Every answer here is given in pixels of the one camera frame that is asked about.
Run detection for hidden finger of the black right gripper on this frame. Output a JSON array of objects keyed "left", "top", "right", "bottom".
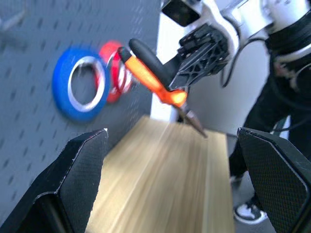
[{"left": 162, "top": 55, "right": 183, "bottom": 76}]

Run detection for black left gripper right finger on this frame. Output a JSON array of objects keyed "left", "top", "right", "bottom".
[{"left": 237, "top": 127, "right": 311, "bottom": 233}]

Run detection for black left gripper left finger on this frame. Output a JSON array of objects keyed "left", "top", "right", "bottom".
[{"left": 0, "top": 128, "right": 108, "bottom": 233}]

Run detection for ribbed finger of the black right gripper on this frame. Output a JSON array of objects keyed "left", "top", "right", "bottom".
[{"left": 168, "top": 47, "right": 229, "bottom": 91}]

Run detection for orange black long-nose pliers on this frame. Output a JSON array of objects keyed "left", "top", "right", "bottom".
[{"left": 117, "top": 38, "right": 208, "bottom": 139}]

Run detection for grey pegboard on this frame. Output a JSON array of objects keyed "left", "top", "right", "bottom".
[{"left": 0, "top": 0, "right": 163, "bottom": 220}]

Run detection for red tape roll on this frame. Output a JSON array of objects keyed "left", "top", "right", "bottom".
[{"left": 98, "top": 40, "right": 135, "bottom": 104}]

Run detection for blue tape roll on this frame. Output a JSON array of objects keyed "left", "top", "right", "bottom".
[{"left": 52, "top": 46, "right": 111, "bottom": 122}]

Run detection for white black sneaker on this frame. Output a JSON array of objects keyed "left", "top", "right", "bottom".
[{"left": 233, "top": 200, "right": 268, "bottom": 224}]

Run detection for person in black clothes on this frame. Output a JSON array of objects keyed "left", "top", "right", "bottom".
[{"left": 228, "top": 48, "right": 311, "bottom": 219}]

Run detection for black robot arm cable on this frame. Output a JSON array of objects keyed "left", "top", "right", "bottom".
[{"left": 220, "top": 36, "right": 269, "bottom": 88}]

